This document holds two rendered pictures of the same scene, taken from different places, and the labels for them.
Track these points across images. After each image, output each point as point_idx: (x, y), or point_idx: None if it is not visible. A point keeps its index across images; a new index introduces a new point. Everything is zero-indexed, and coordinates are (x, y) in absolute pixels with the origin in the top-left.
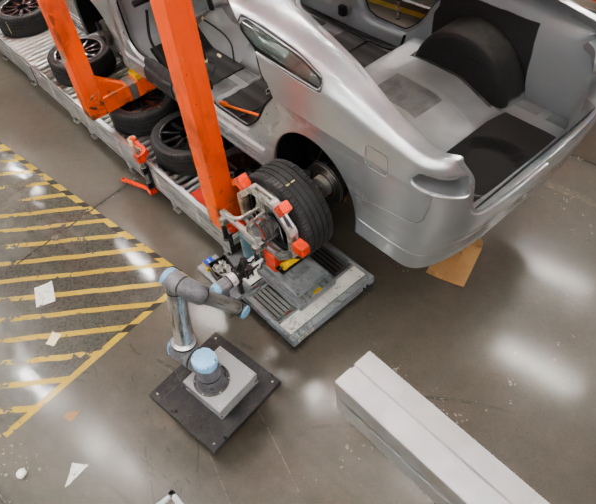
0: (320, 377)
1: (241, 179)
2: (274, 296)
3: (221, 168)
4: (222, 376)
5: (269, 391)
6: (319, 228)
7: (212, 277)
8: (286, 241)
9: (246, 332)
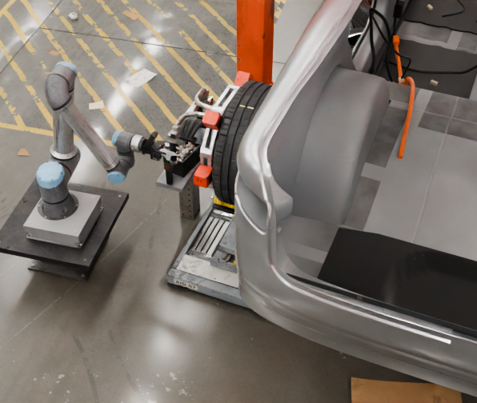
0: (139, 321)
1: (240, 76)
2: None
3: (254, 60)
4: (58, 207)
5: (72, 261)
6: (231, 175)
7: None
8: None
9: (168, 235)
